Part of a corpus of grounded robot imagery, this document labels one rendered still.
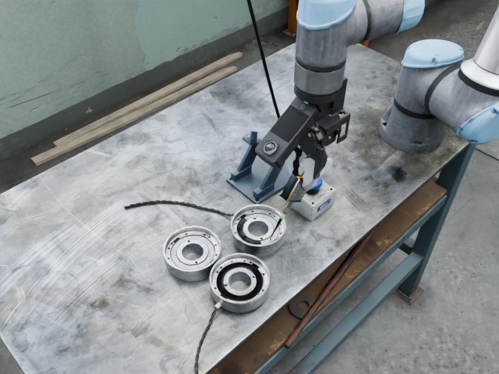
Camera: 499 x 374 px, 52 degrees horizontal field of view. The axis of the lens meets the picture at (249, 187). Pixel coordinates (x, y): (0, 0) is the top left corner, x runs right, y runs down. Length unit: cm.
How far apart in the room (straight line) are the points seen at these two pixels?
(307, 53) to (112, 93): 205
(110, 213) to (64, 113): 159
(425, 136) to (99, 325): 79
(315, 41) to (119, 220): 55
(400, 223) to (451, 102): 44
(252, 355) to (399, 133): 59
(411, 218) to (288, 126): 71
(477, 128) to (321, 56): 42
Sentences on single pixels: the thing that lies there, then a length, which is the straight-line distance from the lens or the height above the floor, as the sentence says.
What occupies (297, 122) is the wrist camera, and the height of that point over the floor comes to 109.
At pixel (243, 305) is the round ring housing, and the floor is 84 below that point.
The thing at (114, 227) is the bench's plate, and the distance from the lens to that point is 105.
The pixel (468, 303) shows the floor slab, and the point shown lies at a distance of 202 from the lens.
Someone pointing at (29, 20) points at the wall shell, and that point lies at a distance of 238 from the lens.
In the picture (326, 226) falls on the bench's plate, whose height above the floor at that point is 80.
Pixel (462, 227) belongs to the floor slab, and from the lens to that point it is 224.
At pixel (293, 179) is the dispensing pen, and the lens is 90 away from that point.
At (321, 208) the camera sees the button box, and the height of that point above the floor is 82.
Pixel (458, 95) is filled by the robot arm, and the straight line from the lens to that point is 108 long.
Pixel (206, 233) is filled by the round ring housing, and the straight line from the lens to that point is 97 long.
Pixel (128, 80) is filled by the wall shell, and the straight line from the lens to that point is 275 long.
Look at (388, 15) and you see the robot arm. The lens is 78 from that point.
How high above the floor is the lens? 157
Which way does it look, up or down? 45 degrees down
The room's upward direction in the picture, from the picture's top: straight up
